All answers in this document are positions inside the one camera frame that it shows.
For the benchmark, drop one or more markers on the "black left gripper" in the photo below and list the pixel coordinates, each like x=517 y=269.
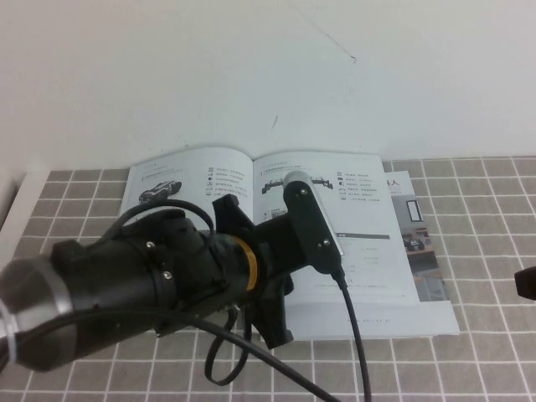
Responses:
x=274 y=247

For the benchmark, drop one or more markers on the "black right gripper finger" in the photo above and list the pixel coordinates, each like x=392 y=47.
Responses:
x=527 y=282

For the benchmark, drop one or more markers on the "white product booklet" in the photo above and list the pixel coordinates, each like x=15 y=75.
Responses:
x=368 y=259

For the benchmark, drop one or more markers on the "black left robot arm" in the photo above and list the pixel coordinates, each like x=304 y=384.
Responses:
x=104 y=285

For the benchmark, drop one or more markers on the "large brochure with photo cover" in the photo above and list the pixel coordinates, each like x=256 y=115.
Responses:
x=419 y=320

